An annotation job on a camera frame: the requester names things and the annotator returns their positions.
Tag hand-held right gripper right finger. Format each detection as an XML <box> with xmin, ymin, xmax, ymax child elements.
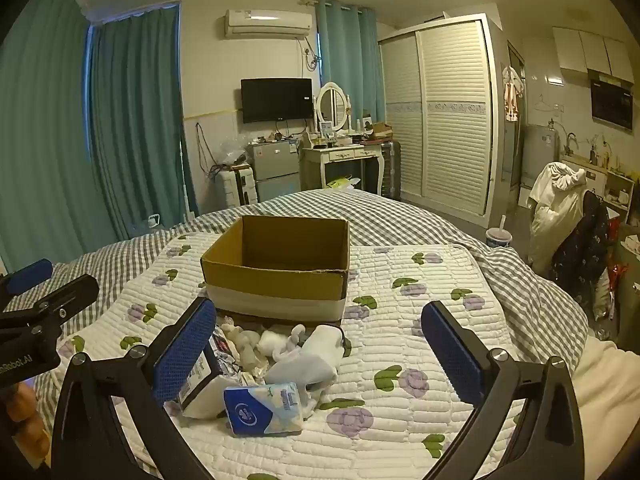
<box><xmin>420</xmin><ymin>300</ymin><xmax>586</xmax><ymax>480</ymax></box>

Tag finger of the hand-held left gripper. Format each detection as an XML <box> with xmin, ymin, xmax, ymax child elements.
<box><xmin>0</xmin><ymin>258</ymin><xmax>54</xmax><ymax>297</ymax></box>
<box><xmin>0</xmin><ymin>274</ymin><xmax>100</xmax><ymax>332</ymax></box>

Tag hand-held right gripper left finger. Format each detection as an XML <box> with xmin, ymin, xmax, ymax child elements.
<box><xmin>50</xmin><ymin>296</ymin><xmax>218</xmax><ymax>480</ymax></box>

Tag dark printed packet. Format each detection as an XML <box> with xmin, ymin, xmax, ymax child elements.
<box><xmin>207</xmin><ymin>327</ymin><xmax>236</xmax><ymax>366</ymax></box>

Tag black and white tissue pack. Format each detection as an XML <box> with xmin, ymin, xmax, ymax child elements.
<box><xmin>176</xmin><ymin>342</ymin><xmax>236</xmax><ymax>420</ymax></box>

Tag white plush toy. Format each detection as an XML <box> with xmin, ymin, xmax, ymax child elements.
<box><xmin>220</xmin><ymin>322</ymin><xmax>261</xmax><ymax>368</ymax></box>

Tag white sock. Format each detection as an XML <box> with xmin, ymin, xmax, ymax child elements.
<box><xmin>300</xmin><ymin>324</ymin><xmax>347</xmax><ymax>366</ymax></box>
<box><xmin>257</xmin><ymin>324</ymin><xmax>306</xmax><ymax>361</ymax></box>

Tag blue tissue pack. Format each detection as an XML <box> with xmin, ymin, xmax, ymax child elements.
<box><xmin>222</xmin><ymin>382</ymin><xmax>306</xmax><ymax>436</ymax></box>

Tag grey sock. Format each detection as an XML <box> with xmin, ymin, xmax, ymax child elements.
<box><xmin>264</xmin><ymin>352</ymin><xmax>338</xmax><ymax>396</ymax></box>

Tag person's left hand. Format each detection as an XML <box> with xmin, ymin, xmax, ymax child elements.
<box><xmin>0</xmin><ymin>381</ymin><xmax>51</xmax><ymax>463</ymax></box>

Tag floral quilted mat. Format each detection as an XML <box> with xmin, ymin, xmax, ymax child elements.
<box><xmin>30</xmin><ymin>230</ymin><xmax>591</xmax><ymax>480</ymax></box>

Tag drink cup with straw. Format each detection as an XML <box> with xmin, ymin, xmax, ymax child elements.
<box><xmin>486</xmin><ymin>214</ymin><xmax>512</xmax><ymax>248</ymax></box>

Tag wide teal curtain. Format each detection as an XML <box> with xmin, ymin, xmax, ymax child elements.
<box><xmin>0</xmin><ymin>0</ymin><xmax>126</xmax><ymax>273</ymax></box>

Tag cream blanket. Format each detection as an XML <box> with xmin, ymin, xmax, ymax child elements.
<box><xmin>570</xmin><ymin>335</ymin><xmax>640</xmax><ymax>480</ymax></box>

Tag chair with dark floral cloth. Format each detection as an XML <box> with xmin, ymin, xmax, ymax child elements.
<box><xmin>547</xmin><ymin>191</ymin><xmax>613</xmax><ymax>306</ymax></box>

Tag white suitcase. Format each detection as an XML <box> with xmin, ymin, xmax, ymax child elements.
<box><xmin>216</xmin><ymin>164</ymin><xmax>259</xmax><ymax>208</ymax></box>

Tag red bag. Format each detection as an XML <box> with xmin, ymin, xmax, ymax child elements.
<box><xmin>607</xmin><ymin>260</ymin><xmax>633</xmax><ymax>291</ymax></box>

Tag dark suitcase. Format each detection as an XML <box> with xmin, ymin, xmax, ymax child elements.
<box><xmin>380</xmin><ymin>141</ymin><xmax>402</xmax><ymax>200</ymax></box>

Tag clear plastic bag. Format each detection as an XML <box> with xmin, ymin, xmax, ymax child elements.
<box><xmin>217</xmin><ymin>136</ymin><xmax>249</xmax><ymax>166</ymax></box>

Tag silver mini fridge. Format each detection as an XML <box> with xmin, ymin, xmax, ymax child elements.
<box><xmin>246</xmin><ymin>140</ymin><xmax>304</xmax><ymax>203</ymax></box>

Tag grey washing machine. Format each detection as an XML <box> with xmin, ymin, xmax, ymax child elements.
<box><xmin>522</xmin><ymin>121</ymin><xmax>560</xmax><ymax>183</ymax></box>

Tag white dressing table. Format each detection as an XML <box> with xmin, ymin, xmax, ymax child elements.
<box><xmin>300</xmin><ymin>142</ymin><xmax>391</xmax><ymax>196</ymax></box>

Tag kitchen counter shelf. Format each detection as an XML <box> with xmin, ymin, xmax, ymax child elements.
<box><xmin>560</xmin><ymin>152</ymin><xmax>640</xmax><ymax>221</ymax></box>

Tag white slatted wardrobe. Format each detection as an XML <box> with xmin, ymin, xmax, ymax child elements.
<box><xmin>377</xmin><ymin>14</ymin><xmax>503</xmax><ymax>217</ymax></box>

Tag hanging pink towel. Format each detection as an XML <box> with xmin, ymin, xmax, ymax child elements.
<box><xmin>501</xmin><ymin>66</ymin><xmax>525</xmax><ymax>122</ymax></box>

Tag black television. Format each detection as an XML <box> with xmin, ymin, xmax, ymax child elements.
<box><xmin>240</xmin><ymin>78</ymin><xmax>314</xmax><ymax>124</ymax></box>

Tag oval vanity mirror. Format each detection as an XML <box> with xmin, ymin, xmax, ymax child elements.
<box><xmin>315</xmin><ymin>82</ymin><xmax>349</xmax><ymax>133</ymax></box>

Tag black range hood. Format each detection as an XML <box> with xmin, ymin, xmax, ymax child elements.
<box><xmin>589</xmin><ymin>70</ymin><xmax>636</xmax><ymax>133</ymax></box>

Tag narrow teal curtain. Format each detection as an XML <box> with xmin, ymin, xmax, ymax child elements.
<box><xmin>314</xmin><ymin>0</ymin><xmax>387</xmax><ymax>133</ymax></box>

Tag white air conditioner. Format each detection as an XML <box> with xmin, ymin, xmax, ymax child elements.
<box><xmin>223</xmin><ymin>8</ymin><xmax>314</xmax><ymax>39</ymax></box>

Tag white wall cabinets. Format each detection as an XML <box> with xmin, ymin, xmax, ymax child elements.
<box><xmin>552</xmin><ymin>26</ymin><xmax>635</xmax><ymax>82</ymax></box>

